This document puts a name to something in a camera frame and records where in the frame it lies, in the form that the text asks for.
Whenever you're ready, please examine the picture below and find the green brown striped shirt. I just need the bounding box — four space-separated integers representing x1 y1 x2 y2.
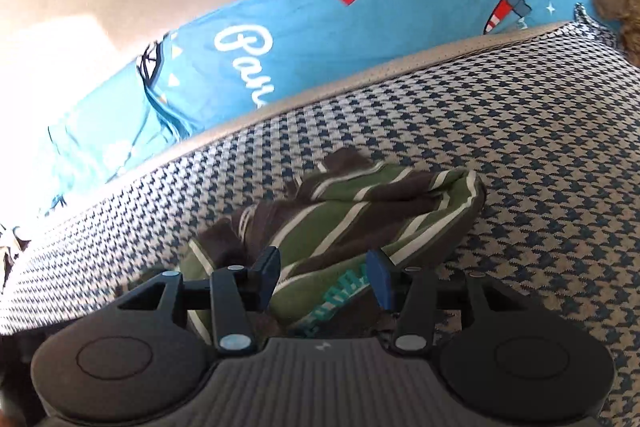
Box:
177 147 488 340

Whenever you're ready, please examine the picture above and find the beige dotted mattress edge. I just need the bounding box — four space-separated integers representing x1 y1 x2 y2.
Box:
165 21 576 158

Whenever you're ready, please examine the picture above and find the houndstooth woven mat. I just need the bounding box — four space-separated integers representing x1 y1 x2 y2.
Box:
0 19 640 427

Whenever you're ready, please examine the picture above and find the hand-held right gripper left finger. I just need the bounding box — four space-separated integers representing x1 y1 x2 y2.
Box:
114 246 280 355

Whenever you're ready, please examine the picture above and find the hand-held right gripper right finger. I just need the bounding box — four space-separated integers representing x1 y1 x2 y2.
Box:
365 248 533 354

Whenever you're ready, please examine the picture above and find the blue printed bedsheet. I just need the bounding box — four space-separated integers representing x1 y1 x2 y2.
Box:
37 0 621 218

